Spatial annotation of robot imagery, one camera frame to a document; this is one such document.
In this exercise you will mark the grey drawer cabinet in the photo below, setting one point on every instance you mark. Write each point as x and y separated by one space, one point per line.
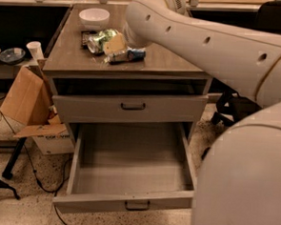
73 70

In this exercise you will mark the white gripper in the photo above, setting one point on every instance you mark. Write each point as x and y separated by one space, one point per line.
131 37

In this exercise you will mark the white paper cup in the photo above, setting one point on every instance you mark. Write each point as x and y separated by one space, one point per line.
35 50

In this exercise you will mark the green soda can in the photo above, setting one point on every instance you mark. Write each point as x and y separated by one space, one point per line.
96 42

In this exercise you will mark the dark blue plate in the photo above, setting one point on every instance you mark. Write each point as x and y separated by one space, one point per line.
12 56

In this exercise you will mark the black office chair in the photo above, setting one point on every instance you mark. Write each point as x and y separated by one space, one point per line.
236 106

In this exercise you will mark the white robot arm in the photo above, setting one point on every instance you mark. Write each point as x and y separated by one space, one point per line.
239 182

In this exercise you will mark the white bowl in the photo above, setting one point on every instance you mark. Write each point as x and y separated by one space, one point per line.
94 19

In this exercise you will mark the white cardboard box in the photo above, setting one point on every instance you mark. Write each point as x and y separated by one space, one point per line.
54 143

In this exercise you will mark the brown cardboard box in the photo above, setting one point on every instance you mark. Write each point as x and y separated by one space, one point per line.
28 102

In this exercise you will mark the open lower grey drawer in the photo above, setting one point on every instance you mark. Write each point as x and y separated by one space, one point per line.
129 167

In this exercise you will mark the upper grey drawer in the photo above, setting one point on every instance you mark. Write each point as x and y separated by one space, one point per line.
129 108

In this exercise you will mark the black table leg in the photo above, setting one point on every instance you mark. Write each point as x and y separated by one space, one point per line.
16 152

